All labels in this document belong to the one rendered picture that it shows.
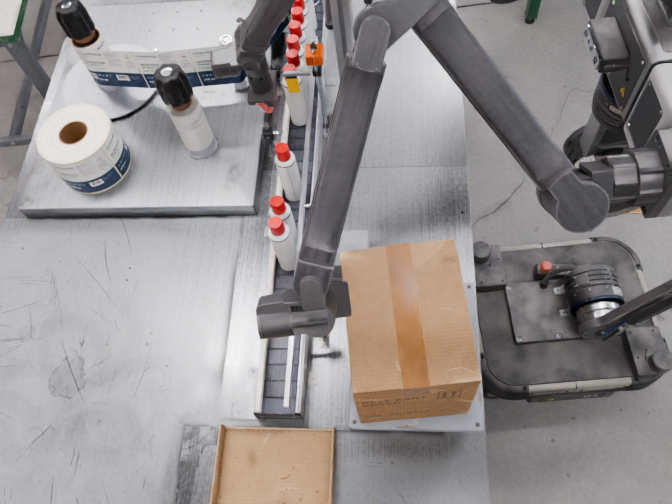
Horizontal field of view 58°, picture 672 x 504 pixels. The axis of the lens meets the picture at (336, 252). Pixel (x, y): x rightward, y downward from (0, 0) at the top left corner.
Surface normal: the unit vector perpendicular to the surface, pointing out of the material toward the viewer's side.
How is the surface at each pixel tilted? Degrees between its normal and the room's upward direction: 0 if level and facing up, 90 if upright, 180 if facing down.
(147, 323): 0
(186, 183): 0
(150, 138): 0
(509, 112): 49
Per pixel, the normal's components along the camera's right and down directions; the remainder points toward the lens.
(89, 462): -0.10, -0.46
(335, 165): -0.07, 0.38
